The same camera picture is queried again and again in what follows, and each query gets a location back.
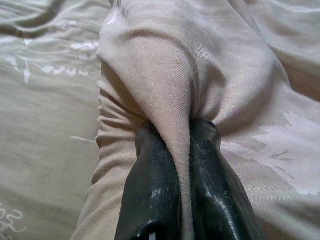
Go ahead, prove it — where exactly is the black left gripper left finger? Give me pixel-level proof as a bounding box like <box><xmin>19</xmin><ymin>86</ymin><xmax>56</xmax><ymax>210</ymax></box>
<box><xmin>117</xmin><ymin>122</ymin><xmax>183</xmax><ymax>240</ymax></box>

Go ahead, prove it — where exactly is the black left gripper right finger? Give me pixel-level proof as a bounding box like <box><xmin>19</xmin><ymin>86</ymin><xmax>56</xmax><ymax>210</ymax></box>
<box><xmin>189</xmin><ymin>118</ymin><xmax>266</xmax><ymax>240</ymax></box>

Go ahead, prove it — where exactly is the bed with beige leaf sheet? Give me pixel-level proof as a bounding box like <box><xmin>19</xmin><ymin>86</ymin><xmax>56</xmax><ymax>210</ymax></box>
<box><xmin>0</xmin><ymin>0</ymin><xmax>320</xmax><ymax>240</ymax></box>

